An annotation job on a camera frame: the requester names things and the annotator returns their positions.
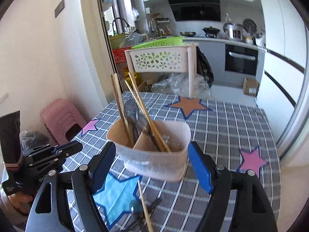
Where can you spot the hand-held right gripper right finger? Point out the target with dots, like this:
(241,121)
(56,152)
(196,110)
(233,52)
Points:
(200,169)

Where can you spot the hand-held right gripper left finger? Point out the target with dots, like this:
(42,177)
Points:
(103,166)

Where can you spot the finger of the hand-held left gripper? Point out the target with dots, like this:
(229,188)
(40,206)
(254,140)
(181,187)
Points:
(48,164)
(67,148)

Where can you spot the beige plastic utensil holder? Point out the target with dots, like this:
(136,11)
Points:
(157,164)

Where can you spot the wooden chopstick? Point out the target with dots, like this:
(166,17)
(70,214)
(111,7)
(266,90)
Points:
(144,101)
(121,89)
(144,205)
(116,89)
(139,106)

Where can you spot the person's left hand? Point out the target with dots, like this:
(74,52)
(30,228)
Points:
(20,201)

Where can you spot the black plastic bag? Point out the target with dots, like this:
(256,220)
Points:
(33,137)

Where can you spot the pink plastic stool stack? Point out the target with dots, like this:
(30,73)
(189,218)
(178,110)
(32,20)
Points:
(60,113)

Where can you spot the blue checkered star tablecloth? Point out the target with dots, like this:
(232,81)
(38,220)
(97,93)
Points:
(229,130)

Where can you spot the clear plastic bag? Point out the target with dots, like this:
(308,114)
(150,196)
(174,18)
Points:
(178,84)

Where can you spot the cardboard box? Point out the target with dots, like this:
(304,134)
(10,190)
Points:
(251,88)

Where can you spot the gold foil bag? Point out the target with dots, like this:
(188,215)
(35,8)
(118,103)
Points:
(138,76)

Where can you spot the black garbage bag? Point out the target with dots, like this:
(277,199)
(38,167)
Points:
(204,67)

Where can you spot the red plastic basket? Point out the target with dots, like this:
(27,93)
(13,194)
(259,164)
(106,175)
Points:
(119,55)

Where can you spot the black built-in oven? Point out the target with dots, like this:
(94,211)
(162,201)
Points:
(240,60)

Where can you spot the beige floral storage cart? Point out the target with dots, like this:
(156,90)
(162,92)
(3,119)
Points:
(157,59)

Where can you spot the kitchen faucet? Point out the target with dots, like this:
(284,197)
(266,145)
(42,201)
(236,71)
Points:
(113,26)

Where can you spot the green plastic basket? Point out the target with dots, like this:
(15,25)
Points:
(164,41)

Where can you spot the black wok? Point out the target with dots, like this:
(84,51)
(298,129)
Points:
(211,30)

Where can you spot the silver rice cooker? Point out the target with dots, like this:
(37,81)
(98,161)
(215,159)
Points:
(233,32)

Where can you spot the small white kitchen appliance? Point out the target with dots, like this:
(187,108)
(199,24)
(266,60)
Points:
(259,40)

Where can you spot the metal dish rack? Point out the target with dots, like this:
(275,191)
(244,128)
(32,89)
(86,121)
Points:
(159,29)

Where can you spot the hanging plastic bag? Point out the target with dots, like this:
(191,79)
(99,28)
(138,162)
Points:
(135,13)

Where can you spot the round black perforated rack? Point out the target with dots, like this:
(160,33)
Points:
(249,25)

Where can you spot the black range hood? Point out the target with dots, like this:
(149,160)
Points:
(195,8)

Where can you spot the white refrigerator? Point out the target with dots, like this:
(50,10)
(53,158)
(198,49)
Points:
(284,29)

